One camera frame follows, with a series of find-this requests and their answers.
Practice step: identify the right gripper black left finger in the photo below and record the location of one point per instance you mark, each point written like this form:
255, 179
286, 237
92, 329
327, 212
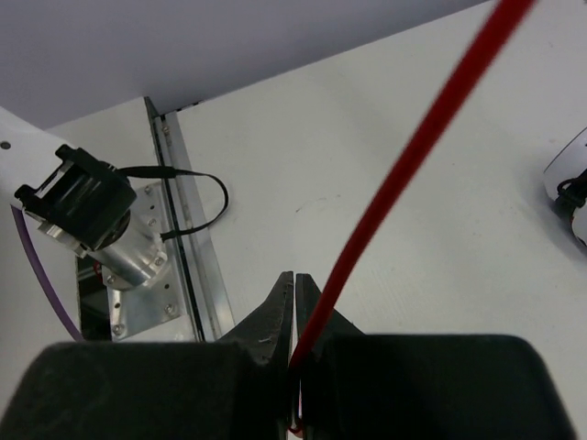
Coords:
233, 388

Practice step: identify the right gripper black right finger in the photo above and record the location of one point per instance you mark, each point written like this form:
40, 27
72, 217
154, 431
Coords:
417, 386

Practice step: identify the white black headphones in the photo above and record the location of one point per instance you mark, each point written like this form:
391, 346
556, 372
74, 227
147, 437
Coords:
565, 184

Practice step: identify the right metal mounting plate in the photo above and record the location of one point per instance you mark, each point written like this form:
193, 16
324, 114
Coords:
143, 281

